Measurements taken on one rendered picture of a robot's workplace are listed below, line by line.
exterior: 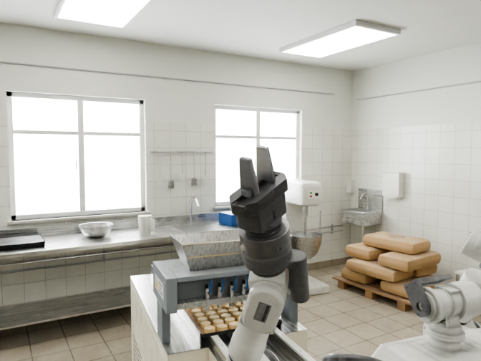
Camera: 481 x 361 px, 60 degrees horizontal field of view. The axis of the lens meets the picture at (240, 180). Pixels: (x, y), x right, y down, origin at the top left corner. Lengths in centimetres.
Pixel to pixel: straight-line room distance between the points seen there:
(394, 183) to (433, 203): 57
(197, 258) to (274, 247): 129
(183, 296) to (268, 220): 139
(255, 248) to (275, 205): 8
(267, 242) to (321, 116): 571
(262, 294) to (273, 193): 18
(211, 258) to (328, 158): 463
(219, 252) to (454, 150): 418
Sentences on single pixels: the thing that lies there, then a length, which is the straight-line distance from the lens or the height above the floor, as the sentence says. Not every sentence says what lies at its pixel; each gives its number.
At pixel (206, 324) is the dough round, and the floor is 92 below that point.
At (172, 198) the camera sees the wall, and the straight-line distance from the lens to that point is 512.
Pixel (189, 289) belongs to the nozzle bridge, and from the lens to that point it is 203.
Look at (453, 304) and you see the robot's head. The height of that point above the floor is 146.
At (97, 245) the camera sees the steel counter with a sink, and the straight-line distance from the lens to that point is 417.
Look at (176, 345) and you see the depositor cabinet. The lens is 210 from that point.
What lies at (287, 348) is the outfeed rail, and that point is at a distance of 199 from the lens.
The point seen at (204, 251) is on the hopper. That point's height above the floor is 128.
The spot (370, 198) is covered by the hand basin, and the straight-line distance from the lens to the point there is 650.
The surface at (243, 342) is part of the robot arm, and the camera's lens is 87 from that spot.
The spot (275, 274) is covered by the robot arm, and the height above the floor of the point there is 152.
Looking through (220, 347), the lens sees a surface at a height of 90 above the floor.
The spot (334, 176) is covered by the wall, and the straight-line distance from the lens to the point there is 653.
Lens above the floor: 173
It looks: 4 degrees down
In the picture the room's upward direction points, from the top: straight up
